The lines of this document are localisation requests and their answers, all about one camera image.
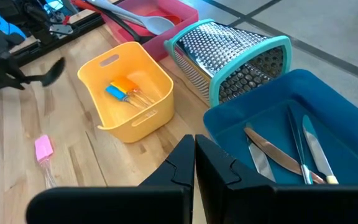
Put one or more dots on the black solid serving spoon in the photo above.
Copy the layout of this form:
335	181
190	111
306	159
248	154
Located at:
54	71

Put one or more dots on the yellow silicone spatula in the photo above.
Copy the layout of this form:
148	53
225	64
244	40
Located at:
114	84

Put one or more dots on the pink silicone spatula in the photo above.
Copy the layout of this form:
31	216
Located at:
43	147

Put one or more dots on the blue plastic bin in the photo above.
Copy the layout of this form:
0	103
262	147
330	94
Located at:
337	102

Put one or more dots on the teal-framed metal box grater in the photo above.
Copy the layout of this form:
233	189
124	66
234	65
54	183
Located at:
216	46

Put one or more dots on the black slotted serving spoon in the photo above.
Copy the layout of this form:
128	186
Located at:
126	28

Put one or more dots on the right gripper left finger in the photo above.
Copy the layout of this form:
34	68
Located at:
104	205

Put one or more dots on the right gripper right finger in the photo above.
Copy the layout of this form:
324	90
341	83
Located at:
291	205

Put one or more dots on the orange silicone spatula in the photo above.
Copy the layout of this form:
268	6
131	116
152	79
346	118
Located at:
127	83

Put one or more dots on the copper-coloured table knife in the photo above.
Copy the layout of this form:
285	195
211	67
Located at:
275	152

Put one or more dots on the grey silicone spoon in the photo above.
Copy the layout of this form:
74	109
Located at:
160	25

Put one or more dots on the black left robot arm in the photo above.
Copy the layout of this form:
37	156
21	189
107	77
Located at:
26	12

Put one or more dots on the yellow plastic bin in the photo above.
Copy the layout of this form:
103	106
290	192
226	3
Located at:
154	124

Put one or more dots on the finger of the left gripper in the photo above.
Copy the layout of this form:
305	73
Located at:
3	79
20	73

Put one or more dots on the blue silicone spatula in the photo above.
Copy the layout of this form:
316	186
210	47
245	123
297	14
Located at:
115	92

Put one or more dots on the pink plastic bin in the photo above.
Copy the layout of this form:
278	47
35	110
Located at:
185	14

